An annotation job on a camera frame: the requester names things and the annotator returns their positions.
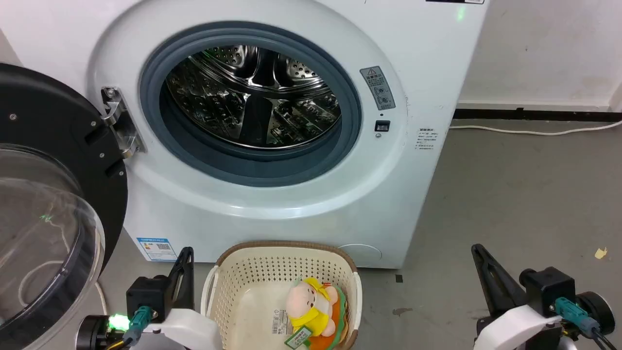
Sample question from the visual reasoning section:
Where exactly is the orange and green plush toy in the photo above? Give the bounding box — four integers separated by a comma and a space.
307, 286, 348, 350

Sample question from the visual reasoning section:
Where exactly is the stainless steel washer drum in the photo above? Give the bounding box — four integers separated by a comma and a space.
165, 45, 342, 150

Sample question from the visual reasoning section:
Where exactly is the white barcode sticker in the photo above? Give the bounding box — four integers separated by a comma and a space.
272, 309, 290, 336

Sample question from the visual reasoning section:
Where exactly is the grey warning sticker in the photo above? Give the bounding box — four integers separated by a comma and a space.
360, 66, 396, 111

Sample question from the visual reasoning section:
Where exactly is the teal plug cable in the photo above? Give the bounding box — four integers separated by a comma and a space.
113, 306, 153, 350
555, 297, 622, 350

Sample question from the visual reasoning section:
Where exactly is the pink doll in yellow clothes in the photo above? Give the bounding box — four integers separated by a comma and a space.
285, 277, 340, 338

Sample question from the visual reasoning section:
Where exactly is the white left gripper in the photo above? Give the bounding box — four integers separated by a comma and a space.
130, 246, 224, 350

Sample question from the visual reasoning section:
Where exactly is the black round washer door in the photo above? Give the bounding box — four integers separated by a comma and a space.
0, 63, 129, 350

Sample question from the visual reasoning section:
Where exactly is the thin white cable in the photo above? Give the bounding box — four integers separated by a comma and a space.
95, 280, 109, 316

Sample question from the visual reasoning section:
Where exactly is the black baseboard strip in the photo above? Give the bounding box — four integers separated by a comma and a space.
453, 108, 622, 122

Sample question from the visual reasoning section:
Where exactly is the teal plug left cable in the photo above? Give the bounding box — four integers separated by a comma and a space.
113, 306, 153, 350

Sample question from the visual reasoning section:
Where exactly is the metal door hinge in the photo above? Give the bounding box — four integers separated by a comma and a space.
101, 87, 147, 159

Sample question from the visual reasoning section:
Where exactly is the white front-load washing machine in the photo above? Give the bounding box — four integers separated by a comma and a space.
0, 0, 490, 269

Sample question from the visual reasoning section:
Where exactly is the cream perforated laundry basket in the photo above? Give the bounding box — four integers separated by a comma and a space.
201, 241, 363, 350

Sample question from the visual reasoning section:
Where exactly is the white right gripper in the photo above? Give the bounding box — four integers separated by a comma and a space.
471, 244, 565, 350

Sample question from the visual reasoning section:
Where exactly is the teal plug right cable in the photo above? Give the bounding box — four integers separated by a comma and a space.
555, 297, 622, 350

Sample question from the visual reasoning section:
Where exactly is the small printed text sticker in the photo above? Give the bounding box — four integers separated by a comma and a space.
415, 128, 436, 151

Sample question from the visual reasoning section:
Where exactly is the grey rubber door gasket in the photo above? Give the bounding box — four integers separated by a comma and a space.
140, 21, 363, 188

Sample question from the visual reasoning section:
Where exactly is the green white hang tag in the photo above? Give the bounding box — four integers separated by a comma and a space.
284, 326, 312, 350

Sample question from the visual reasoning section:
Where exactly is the long white floor cable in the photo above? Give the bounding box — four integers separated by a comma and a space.
449, 120, 622, 137

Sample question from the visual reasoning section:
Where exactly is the blue white energy label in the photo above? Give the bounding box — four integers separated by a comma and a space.
136, 237, 178, 262

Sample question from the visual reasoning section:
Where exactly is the white skirting board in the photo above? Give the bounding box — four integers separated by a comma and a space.
457, 100, 614, 112

